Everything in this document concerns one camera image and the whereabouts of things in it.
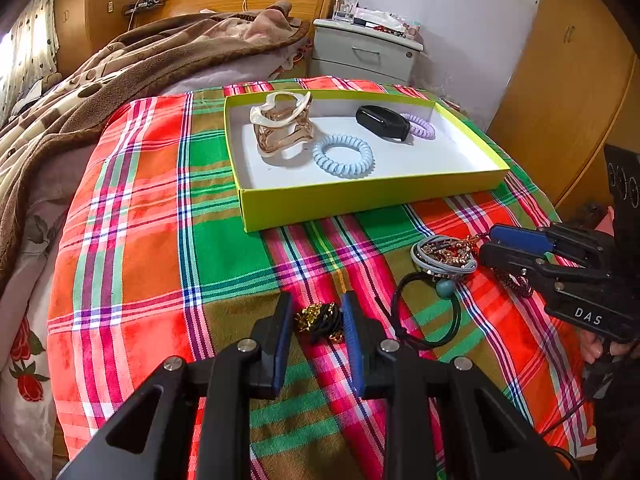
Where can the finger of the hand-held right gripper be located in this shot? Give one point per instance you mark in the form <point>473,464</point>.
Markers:
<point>510,260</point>
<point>520,239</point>

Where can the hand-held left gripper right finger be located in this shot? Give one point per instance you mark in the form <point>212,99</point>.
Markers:
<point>354,345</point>

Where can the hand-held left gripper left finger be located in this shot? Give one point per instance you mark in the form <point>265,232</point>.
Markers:
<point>282,340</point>

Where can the yellow-green cardboard box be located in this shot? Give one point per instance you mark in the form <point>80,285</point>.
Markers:
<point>350,205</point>

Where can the black smart band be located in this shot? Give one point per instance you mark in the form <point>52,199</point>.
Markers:
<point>380,120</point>

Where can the cream and gold claw clip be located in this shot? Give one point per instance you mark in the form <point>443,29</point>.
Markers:
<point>280,140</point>

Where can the person's right hand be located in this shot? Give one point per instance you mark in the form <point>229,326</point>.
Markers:
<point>597,350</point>

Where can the wooden wardrobe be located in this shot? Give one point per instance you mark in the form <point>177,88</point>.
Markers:
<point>565,85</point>
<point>100,0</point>

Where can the colourful plaid cloth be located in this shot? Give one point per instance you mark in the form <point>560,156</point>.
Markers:
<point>150,210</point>

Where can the floral pouch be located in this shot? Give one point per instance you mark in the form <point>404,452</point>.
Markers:
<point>410,30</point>

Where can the grey nightstand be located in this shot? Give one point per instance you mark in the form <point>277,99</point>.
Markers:
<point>350,55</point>

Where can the white tissue packet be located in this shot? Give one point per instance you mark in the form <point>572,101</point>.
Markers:
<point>377,16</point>

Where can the clear glass cup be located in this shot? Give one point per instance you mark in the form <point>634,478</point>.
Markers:
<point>344,10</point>

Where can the brown patterned blanket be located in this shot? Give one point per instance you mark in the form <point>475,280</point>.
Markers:
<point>100,90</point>

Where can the power strip with plugs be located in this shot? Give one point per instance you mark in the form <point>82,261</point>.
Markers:
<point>145,2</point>

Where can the dotted curtain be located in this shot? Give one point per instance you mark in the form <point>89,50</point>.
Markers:
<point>35,35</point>

